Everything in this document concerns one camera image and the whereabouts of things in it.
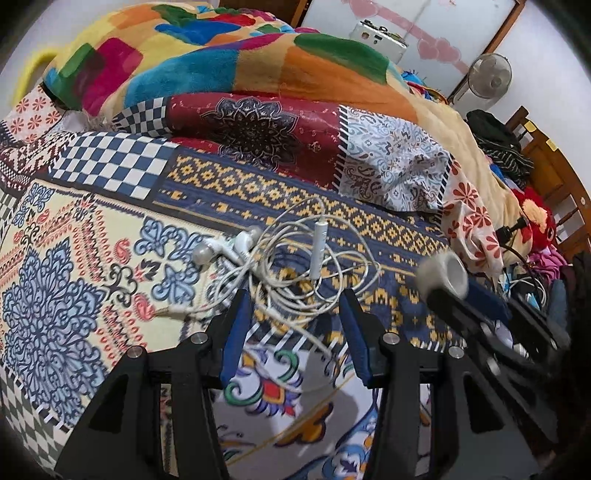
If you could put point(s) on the red plush toy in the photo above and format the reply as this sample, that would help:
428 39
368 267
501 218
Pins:
540 230

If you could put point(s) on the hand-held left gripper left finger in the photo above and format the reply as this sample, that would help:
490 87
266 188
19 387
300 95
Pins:
235 332

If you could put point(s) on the yellow padded bed rail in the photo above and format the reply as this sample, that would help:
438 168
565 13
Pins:
32 64

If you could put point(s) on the dark blue cloth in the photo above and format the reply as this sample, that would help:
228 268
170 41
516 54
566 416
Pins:
557 300

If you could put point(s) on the grey tape roll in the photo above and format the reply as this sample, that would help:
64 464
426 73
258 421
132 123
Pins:
429 272

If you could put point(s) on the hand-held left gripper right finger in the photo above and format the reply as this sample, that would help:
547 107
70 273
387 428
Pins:
355 332

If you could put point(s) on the frosted glass wardrobe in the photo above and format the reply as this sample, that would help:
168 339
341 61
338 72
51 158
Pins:
461 23

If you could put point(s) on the patterned patchwork bedsheet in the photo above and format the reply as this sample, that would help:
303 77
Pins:
69 277

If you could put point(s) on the white standing fan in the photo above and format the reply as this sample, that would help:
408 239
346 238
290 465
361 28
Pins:
489 76

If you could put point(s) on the colourful patchwork fleece blanket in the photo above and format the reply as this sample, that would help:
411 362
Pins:
258 60

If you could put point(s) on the red patterned pillow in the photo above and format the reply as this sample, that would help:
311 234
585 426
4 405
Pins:
254 124

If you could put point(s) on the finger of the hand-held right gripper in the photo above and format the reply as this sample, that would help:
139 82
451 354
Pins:
457 314
494 297

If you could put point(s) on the black striped clothing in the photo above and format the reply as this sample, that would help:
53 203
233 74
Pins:
494 131

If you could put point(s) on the pink cloth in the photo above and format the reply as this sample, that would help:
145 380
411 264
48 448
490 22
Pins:
549 263

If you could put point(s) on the white box appliance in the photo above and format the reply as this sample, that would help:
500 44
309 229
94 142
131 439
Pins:
374 37

